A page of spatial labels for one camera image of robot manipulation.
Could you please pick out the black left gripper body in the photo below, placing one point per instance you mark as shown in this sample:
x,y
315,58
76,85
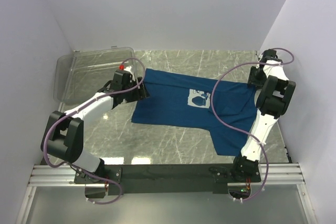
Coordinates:
x,y
135,94

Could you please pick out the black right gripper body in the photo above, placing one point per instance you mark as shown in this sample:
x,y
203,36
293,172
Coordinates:
x,y
256,76

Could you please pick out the blue printed t-shirt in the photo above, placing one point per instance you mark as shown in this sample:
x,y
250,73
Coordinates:
x,y
226,109

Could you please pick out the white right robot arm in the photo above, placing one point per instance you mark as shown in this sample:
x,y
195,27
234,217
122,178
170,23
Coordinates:
x,y
276,91

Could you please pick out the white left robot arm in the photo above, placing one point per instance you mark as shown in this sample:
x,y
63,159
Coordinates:
x,y
64,134

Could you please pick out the clear plastic bin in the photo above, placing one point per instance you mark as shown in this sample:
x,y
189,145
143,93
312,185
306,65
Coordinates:
x,y
80,74

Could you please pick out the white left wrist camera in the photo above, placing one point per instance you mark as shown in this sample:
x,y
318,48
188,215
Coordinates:
x,y
130,69

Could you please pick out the aluminium rail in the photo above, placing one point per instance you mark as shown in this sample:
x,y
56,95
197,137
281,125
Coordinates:
x,y
64,176

